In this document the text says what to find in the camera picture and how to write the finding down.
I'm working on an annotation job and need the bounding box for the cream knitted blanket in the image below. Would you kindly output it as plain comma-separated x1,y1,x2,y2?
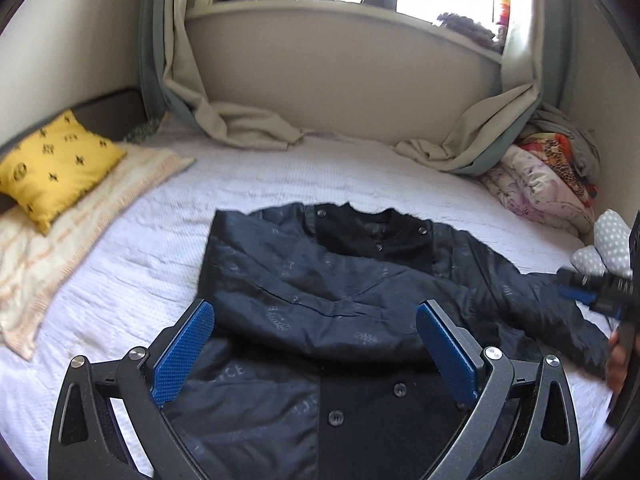
0,141,196,362

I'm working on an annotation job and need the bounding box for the grey polka dot star pillow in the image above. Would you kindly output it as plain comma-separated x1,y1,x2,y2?
571,208,635,279

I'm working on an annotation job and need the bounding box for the dark grey headboard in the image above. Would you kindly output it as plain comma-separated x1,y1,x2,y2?
0,87,147,158

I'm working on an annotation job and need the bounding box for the person's right hand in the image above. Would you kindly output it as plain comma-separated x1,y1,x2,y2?
604,332,624,393

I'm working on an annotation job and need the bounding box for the folded floral quilt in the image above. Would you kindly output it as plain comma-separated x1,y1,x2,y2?
481,144,597,235

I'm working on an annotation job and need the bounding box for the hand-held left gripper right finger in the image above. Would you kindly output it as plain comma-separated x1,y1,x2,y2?
417,301,582,480

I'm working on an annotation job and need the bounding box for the yellow printed pillow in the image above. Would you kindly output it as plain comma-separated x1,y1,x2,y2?
0,110,127,236

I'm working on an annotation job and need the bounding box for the folded colourful patterned blanket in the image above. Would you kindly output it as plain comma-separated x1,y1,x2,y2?
517,131,599,202

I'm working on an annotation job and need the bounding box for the black printed jacket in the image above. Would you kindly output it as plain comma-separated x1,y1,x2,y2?
162,201,618,480

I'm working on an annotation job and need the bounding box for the bed with white quilted cover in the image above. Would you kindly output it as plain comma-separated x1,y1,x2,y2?
0,127,621,480

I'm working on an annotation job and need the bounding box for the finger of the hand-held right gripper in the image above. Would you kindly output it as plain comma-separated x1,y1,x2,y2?
556,266,615,291
558,285,627,322

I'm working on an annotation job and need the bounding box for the green floral cloth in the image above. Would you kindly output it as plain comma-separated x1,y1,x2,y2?
122,115,167,145

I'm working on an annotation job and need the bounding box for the beige and green curtain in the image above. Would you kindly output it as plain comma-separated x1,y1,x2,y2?
395,0,572,178
139,0,306,153

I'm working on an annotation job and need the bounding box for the dark knitted cloth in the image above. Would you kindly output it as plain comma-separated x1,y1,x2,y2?
436,10,506,52

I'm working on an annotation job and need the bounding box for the folded grey cloth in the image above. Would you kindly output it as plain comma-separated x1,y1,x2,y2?
529,104,602,177

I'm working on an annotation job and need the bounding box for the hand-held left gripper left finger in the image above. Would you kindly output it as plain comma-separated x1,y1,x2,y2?
47,299,216,480

